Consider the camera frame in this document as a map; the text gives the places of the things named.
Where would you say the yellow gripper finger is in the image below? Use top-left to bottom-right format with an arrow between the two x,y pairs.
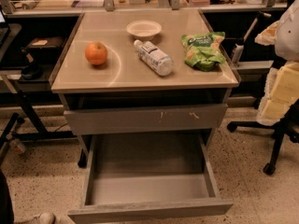
270,63 -> 299,104
262,99 -> 296,119

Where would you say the black desk frame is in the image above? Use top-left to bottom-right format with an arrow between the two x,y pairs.
0,23 -> 78,166

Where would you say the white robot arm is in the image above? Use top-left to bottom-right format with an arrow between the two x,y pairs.
255,0 -> 299,126

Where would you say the open grey drawer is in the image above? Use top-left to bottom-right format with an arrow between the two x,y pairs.
68,132 -> 233,224

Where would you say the green chip bag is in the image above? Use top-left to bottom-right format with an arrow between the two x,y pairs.
181,32 -> 226,72

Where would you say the closed grey upper drawer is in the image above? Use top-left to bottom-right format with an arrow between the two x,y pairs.
64,104 -> 227,135

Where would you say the clear plastic water bottle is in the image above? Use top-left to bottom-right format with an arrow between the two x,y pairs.
134,40 -> 173,77

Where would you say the black box on shelf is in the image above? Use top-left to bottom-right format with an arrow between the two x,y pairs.
26,36 -> 64,59

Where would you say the black tape dispenser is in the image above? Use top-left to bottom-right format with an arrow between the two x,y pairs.
21,49 -> 43,80

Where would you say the orange apple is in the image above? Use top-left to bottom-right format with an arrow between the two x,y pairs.
85,42 -> 107,65

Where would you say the white paper bowl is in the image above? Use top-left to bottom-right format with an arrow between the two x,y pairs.
126,20 -> 162,41

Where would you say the black office chair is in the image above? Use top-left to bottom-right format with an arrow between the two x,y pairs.
226,63 -> 299,176

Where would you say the grey drawer cabinet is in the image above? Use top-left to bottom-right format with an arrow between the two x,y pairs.
51,9 -> 239,153

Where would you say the white shoe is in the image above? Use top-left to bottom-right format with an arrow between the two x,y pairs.
30,213 -> 56,224

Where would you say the white spray bottle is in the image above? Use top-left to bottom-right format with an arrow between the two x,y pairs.
231,12 -> 271,67

